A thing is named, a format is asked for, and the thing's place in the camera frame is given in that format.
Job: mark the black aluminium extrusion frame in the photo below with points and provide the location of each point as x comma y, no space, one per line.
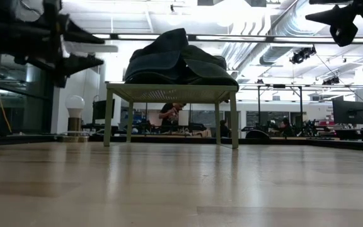
295,142

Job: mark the green perforated metal shelf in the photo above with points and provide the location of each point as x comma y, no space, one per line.
169,91

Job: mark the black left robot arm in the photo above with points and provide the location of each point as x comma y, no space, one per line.
5,38

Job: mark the long LED light bar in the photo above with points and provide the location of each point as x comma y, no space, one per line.
232,38

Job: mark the white bulb table lamp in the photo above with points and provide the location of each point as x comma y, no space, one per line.
75,105

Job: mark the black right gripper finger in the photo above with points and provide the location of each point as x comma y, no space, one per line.
339,17
345,36

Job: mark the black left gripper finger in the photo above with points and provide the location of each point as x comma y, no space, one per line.
77,34
77,63

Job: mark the black computer monitor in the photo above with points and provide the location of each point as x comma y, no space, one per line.
348,112
101,109

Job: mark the black background desk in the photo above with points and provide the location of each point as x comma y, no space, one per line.
348,134

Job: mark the person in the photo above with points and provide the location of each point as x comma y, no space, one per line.
169,115
225,129
286,126

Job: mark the black ceiling spotlight cluster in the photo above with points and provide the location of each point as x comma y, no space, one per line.
302,55

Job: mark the silver ceiling air duct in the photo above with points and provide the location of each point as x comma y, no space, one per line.
273,55

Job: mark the black metal rack frame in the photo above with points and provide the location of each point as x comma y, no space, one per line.
300,107

